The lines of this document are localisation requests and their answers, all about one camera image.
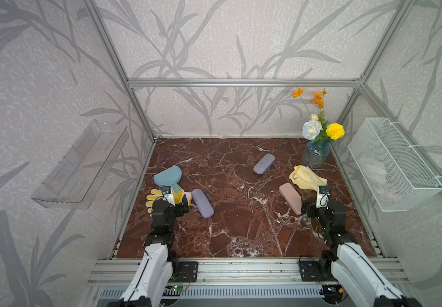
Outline blue-grey fabric eyeglass case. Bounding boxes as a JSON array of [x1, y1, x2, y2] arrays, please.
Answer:
[[192, 189, 214, 219]]

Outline yellow microfiber cloth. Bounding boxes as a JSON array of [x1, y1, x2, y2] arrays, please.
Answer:
[[289, 165, 328, 191]]

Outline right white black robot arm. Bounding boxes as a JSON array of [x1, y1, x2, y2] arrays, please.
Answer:
[[299, 200, 421, 306]]

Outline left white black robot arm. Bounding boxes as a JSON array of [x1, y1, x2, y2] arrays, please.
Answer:
[[108, 196, 189, 306]]

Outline pink eyeglass case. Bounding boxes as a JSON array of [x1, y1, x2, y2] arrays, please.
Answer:
[[279, 182, 302, 216]]

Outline yellow white work glove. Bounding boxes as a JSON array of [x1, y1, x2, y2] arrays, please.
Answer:
[[146, 189, 192, 213]]

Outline glass flower vase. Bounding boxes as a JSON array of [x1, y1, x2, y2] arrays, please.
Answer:
[[302, 141, 330, 169]]

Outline white items in basket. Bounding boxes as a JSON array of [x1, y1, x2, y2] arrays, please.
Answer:
[[358, 153, 387, 185]]

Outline artificial flower bouquet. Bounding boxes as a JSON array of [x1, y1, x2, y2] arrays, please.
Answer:
[[302, 89, 346, 142]]

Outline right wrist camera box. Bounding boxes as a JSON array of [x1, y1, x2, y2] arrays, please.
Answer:
[[316, 185, 330, 208]]

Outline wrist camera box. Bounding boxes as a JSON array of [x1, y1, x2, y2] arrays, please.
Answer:
[[161, 185, 176, 205], [316, 185, 330, 208]]

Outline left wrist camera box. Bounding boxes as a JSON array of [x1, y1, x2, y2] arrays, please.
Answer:
[[161, 185, 176, 205]]

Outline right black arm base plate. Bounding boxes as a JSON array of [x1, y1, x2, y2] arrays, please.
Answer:
[[298, 257, 336, 282]]

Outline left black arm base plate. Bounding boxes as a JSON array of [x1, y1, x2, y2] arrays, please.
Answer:
[[170, 261, 199, 283]]

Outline white wire mesh basket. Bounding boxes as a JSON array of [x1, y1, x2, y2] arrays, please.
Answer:
[[348, 118, 442, 212]]

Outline aluminium front rail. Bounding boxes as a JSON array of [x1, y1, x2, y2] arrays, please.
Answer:
[[85, 258, 412, 288]]

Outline clear acrylic wall shelf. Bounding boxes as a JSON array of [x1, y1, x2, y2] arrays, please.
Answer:
[[30, 120, 130, 210]]

